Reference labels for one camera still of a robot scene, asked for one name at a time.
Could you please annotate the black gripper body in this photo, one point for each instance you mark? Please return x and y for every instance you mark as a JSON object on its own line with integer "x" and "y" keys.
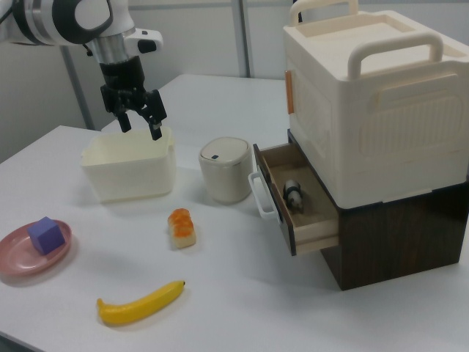
{"x": 122, "y": 82}

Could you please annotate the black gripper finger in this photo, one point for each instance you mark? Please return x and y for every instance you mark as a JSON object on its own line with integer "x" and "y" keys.
{"x": 124, "y": 122}
{"x": 155, "y": 110}

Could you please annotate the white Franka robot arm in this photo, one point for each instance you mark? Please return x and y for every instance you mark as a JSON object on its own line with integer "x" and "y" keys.
{"x": 73, "y": 18}

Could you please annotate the dark wood drawer cabinet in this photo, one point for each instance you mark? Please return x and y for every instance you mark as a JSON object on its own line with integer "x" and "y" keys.
{"x": 395, "y": 238}

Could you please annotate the cream open plastic bin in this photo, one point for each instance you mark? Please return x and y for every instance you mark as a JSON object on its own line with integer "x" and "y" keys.
{"x": 128, "y": 172}

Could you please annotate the cream mini trash can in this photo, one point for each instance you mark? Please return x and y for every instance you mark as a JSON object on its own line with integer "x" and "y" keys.
{"x": 225, "y": 172}

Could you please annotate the toy bread loaf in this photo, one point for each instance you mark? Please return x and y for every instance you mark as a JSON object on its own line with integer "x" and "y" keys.
{"x": 182, "y": 229}

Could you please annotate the purple cube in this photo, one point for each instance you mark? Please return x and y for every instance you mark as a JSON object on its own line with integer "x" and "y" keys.
{"x": 45, "y": 235}

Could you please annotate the small panda toy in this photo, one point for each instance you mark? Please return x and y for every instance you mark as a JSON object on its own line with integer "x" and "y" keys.
{"x": 294, "y": 196}

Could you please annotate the pink plate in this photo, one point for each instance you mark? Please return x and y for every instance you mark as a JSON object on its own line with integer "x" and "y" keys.
{"x": 22, "y": 260}

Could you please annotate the yellow toy banana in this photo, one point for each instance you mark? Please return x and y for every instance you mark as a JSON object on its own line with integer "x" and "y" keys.
{"x": 139, "y": 304}

